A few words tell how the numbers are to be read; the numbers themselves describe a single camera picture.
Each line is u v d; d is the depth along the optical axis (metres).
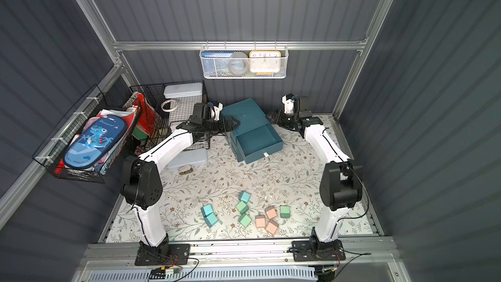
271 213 0.82
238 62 0.89
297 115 0.69
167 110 0.96
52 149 0.61
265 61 0.89
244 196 0.87
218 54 0.86
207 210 0.83
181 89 1.02
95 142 0.65
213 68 0.85
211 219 0.81
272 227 0.79
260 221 0.81
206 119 0.75
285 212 0.83
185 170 0.95
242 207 0.83
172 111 0.96
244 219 0.81
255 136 0.88
